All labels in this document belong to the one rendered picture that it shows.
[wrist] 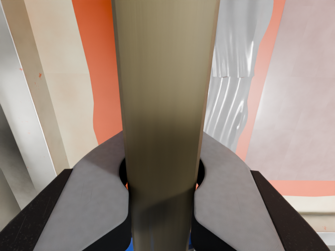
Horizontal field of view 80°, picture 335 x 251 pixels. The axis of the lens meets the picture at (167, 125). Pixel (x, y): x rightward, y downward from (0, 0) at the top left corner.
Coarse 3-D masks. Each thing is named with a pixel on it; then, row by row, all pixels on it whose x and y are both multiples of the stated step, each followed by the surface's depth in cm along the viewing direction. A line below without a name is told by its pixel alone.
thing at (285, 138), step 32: (96, 96) 26; (256, 96) 26; (288, 96) 26; (320, 96) 26; (96, 128) 28; (256, 128) 28; (288, 128) 28; (320, 128) 28; (256, 160) 31; (288, 160) 31; (320, 160) 31; (288, 192) 34; (320, 192) 34
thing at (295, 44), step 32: (96, 0) 21; (288, 0) 21; (320, 0) 21; (96, 32) 22; (288, 32) 22; (320, 32) 22; (96, 64) 24; (256, 64) 24; (288, 64) 24; (320, 64) 24
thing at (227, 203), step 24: (216, 144) 11; (216, 168) 9; (240, 168) 9; (216, 192) 8; (240, 192) 8; (192, 216) 7; (216, 216) 7; (240, 216) 7; (264, 216) 7; (192, 240) 7; (216, 240) 6; (240, 240) 6; (264, 240) 6
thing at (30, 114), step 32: (0, 0) 18; (0, 32) 19; (32, 32) 22; (0, 64) 20; (32, 64) 22; (0, 96) 22; (32, 96) 22; (32, 128) 24; (32, 160) 26; (64, 160) 30; (320, 224) 35
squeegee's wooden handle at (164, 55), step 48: (144, 0) 5; (192, 0) 5; (144, 48) 6; (192, 48) 6; (144, 96) 6; (192, 96) 6; (144, 144) 7; (192, 144) 7; (144, 192) 8; (192, 192) 8; (144, 240) 10
